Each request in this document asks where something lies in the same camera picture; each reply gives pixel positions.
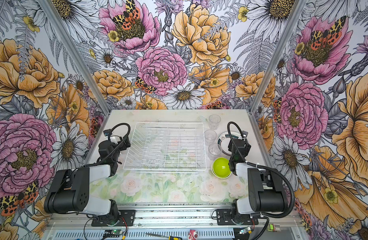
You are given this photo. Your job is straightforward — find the lime green bowl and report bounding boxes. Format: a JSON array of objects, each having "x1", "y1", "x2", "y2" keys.
[{"x1": 211, "y1": 157, "x2": 232, "y2": 179}]

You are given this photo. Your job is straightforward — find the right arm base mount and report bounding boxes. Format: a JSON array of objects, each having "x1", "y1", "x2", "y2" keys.
[{"x1": 212, "y1": 209, "x2": 259, "y2": 226}]

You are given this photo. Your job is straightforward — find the yellow handled screwdriver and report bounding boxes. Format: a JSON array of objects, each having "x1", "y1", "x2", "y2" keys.
[{"x1": 146, "y1": 233, "x2": 182, "y2": 240}]

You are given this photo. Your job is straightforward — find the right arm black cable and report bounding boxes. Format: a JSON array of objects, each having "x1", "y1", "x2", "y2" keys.
[{"x1": 226, "y1": 121, "x2": 296, "y2": 219}]

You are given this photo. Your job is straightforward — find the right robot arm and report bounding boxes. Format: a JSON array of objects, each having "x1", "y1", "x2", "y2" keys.
[{"x1": 228, "y1": 131, "x2": 296, "y2": 224}]

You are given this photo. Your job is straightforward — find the white wire dish rack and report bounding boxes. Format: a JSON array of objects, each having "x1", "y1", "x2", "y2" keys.
[{"x1": 123, "y1": 122, "x2": 207, "y2": 173}]

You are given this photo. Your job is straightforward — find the small green display module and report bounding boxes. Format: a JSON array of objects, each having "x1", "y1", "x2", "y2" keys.
[{"x1": 267, "y1": 224, "x2": 281, "y2": 232}]

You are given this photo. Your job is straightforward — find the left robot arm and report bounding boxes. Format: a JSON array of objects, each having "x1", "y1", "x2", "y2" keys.
[{"x1": 44, "y1": 123, "x2": 131, "y2": 226}]

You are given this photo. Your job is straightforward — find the pink white small object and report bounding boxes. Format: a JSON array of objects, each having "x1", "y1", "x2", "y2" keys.
[{"x1": 188, "y1": 230, "x2": 199, "y2": 240}]

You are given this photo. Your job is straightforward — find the clear glass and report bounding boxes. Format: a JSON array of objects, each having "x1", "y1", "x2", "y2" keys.
[
  {"x1": 208, "y1": 115, "x2": 221, "y2": 130},
  {"x1": 205, "y1": 130, "x2": 218, "y2": 146},
  {"x1": 208, "y1": 143, "x2": 223, "y2": 161}
]

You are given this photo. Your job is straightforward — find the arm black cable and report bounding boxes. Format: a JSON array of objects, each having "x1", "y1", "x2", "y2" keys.
[
  {"x1": 81, "y1": 122, "x2": 132, "y2": 169},
  {"x1": 226, "y1": 121, "x2": 296, "y2": 219}
]

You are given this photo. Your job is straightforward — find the green circuit board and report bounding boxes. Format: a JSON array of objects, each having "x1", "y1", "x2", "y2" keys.
[{"x1": 103, "y1": 229, "x2": 126, "y2": 238}]

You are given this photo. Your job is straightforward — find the orange bowl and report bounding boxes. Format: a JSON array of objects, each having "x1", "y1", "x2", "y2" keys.
[{"x1": 211, "y1": 165, "x2": 232, "y2": 179}]

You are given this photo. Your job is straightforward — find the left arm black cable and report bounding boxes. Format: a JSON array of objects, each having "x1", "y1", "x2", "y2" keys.
[{"x1": 81, "y1": 122, "x2": 132, "y2": 169}]

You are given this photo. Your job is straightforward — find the green red rimmed plate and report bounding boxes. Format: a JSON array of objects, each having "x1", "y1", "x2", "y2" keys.
[{"x1": 217, "y1": 131, "x2": 242, "y2": 156}]

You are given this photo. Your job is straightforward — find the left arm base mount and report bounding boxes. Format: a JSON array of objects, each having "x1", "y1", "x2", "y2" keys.
[{"x1": 91, "y1": 210, "x2": 136, "y2": 227}]

